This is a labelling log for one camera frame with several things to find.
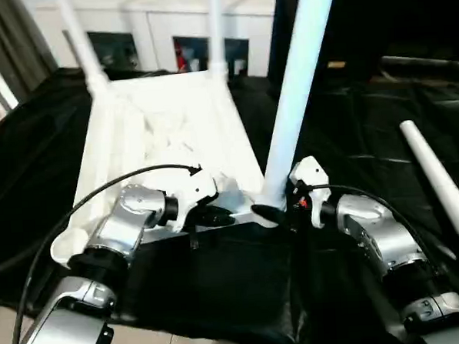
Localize white plastic table top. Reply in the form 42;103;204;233
40;67;287;269

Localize white plastic table leg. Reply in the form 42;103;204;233
205;0;229;82
398;117;459;279
245;0;350;214
57;0;113;95

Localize black mat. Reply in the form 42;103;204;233
0;46;459;344

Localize red packet in cabinet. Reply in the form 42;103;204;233
175;42;188;72

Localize white cabinet with glass doors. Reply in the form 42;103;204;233
39;0;283;89

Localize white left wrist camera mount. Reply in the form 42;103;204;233
171;166;220;233

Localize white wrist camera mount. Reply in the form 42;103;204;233
171;166;220;233
288;155;331;230

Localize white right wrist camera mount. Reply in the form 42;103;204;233
288;155;331;230

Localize black metal rail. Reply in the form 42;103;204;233
381;52;459;72

